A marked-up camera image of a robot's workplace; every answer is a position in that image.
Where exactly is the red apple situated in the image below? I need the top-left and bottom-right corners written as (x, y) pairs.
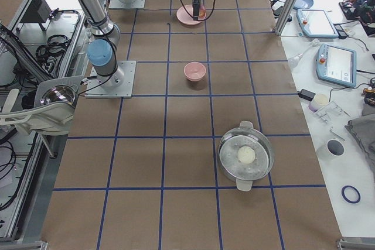
top-left (198, 5), bottom-right (206, 19)

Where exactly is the pink bowl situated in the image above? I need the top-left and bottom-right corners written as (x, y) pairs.
top-left (183, 61), bottom-right (206, 82)

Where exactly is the pink plate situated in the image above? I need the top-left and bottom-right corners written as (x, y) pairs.
top-left (176, 5), bottom-right (206, 26)

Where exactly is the blue plate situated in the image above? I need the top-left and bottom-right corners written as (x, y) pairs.
top-left (293, 0), bottom-right (314, 10)

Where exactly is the far teach pendant tablet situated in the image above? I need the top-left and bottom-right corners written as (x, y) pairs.
top-left (296, 9), bottom-right (339, 39)

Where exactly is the teach pendant tablet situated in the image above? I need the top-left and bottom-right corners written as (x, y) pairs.
top-left (296, 9), bottom-right (339, 39)
top-left (316, 44), bottom-right (357, 88)

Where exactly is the black power adapter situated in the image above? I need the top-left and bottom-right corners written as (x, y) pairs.
top-left (298, 89), bottom-right (316, 101)

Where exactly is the near teach pendant tablet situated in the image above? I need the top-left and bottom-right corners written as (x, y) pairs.
top-left (316, 44), bottom-right (357, 88)

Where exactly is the lavender white cup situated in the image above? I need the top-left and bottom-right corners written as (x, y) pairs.
top-left (308, 94), bottom-right (329, 112)

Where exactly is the white bun in pot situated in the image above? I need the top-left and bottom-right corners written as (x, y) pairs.
top-left (237, 146), bottom-right (255, 164)

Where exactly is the clear plastic packaging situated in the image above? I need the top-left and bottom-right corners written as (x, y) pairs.
top-left (315, 101), bottom-right (344, 124)

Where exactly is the metal hex key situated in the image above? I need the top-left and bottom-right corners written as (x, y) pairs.
top-left (329, 126), bottom-right (346, 141)

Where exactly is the white cup dark inside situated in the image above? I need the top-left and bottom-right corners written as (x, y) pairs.
top-left (316, 139), bottom-right (345, 161)

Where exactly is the grey cloth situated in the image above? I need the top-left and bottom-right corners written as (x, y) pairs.
top-left (345, 104), bottom-right (375, 173)

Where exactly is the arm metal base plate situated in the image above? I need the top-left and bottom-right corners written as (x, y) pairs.
top-left (84, 60), bottom-right (137, 98)
top-left (109, 0), bottom-right (145, 10)

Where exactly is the shiny dome camera mount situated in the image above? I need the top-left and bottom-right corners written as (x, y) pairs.
top-left (33, 76), bottom-right (84, 108)

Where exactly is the steel pot with handles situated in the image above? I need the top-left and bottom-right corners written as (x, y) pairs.
top-left (218, 121), bottom-right (275, 191)

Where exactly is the blue tape ring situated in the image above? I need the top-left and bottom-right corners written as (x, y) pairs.
top-left (341, 185), bottom-right (361, 204)

